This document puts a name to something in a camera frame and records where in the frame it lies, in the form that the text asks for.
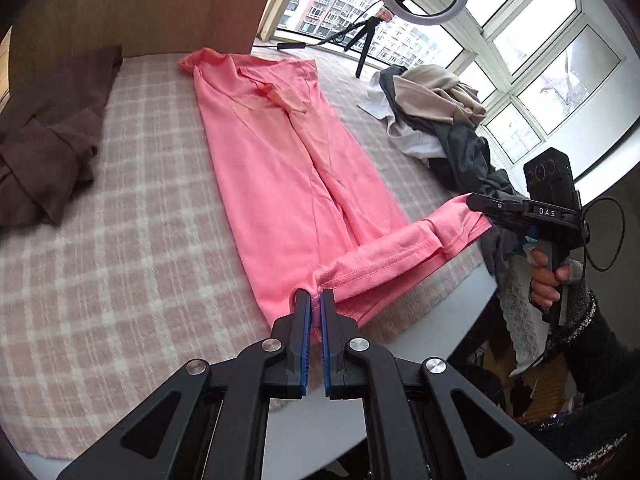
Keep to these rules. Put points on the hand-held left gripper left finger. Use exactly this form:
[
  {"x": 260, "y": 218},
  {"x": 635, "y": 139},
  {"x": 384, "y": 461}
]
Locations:
[{"x": 304, "y": 340}]

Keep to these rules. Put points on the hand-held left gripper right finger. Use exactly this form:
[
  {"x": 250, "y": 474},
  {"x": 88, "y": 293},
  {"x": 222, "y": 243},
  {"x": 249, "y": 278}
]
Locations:
[{"x": 327, "y": 345}]

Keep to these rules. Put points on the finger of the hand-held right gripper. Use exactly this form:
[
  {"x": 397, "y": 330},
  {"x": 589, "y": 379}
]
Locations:
[
  {"x": 492, "y": 205},
  {"x": 510, "y": 222}
]

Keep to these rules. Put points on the pink t-shirt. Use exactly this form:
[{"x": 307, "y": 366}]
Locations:
[{"x": 280, "y": 170}]

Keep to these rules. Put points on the person's right forearm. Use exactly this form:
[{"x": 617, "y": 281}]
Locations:
[{"x": 600, "y": 350}]

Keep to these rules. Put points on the pile of mixed clothes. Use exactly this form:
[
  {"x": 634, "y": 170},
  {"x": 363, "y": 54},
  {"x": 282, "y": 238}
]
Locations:
[{"x": 465, "y": 155}]

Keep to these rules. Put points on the person's right hand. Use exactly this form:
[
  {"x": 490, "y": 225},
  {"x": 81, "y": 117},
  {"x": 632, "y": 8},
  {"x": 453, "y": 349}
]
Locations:
[{"x": 540, "y": 285}]

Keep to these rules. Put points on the white lace cloth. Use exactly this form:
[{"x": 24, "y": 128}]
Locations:
[{"x": 522, "y": 320}]

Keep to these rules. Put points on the white shirt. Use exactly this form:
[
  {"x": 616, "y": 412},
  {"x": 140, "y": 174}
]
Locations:
[{"x": 415, "y": 142}]

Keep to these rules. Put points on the beige garment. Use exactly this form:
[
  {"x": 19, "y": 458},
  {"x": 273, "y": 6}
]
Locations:
[{"x": 435, "y": 95}]

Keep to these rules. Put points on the pink white checked blanket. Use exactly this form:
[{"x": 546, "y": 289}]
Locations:
[{"x": 125, "y": 260}]

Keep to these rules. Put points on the black tripod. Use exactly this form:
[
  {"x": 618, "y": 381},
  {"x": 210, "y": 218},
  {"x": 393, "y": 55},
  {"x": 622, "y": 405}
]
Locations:
[{"x": 364, "y": 55}]

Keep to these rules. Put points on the person's black sweater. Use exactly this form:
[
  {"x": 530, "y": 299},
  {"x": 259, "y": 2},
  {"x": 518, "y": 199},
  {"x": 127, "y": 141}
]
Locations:
[{"x": 600, "y": 435}]

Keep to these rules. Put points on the black power adapter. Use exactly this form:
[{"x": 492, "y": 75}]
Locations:
[{"x": 290, "y": 45}]

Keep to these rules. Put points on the dark brown garment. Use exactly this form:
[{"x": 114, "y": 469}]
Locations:
[{"x": 50, "y": 150}]

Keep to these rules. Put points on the light brown wooden board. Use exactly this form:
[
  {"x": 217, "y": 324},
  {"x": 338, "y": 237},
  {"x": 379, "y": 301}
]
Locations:
[{"x": 150, "y": 0}]

